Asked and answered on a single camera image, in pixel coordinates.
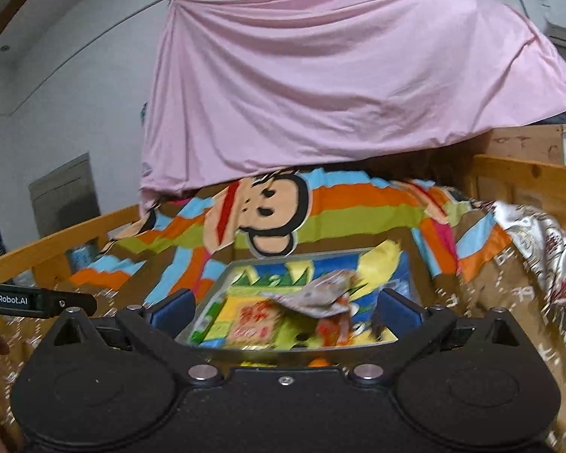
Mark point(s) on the orange snack packet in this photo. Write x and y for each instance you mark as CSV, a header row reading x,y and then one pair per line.
x,y
335,330

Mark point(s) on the white air conditioner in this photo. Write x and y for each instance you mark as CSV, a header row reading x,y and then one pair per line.
x,y
556,16

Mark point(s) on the rice cracker packet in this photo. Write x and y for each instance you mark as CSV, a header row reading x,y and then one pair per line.
x,y
254,325

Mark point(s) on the floral satin quilt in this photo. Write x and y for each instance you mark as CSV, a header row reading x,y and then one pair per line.
x,y
556,264

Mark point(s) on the grey wall panel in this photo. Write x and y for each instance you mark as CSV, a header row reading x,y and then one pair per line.
x,y
63,198

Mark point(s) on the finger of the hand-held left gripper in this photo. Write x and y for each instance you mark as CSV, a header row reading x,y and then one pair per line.
x,y
73,302

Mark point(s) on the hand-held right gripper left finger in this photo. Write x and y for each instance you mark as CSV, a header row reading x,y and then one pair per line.
x,y
172,314

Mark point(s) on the brown monkey printed blanket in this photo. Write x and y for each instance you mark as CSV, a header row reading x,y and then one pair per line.
x,y
349,212

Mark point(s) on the white and green snack packet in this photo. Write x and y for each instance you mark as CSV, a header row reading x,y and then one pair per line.
x,y
311,297

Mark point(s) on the metal tray with dinosaur print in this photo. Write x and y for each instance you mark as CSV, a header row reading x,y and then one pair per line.
x,y
283,335

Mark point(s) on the pink bed sheet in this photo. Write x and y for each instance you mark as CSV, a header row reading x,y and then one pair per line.
x,y
335,94

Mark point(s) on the wooden bed rail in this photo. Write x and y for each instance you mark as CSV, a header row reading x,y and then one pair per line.
x,y
52,250
533,179

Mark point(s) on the green stick snack packet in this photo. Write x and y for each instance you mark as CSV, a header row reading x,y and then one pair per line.
x,y
207,318

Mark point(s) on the wooden cabinet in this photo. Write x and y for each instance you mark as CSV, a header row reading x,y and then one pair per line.
x,y
519,144

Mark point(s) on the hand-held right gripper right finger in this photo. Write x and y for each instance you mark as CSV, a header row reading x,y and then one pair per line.
x,y
401,311

